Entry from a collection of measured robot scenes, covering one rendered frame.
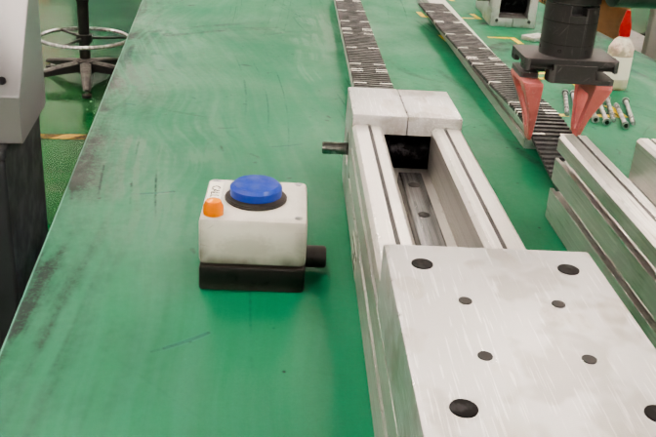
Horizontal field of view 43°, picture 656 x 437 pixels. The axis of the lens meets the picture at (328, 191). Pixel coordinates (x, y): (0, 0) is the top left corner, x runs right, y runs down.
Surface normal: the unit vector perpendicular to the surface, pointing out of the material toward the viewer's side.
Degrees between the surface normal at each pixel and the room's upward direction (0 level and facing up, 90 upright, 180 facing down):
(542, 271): 0
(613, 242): 90
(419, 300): 0
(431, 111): 0
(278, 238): 90
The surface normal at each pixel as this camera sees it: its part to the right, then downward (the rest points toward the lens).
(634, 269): -1.00, -0.04
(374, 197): 0.06, -0.92
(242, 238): 0.03, 0.39
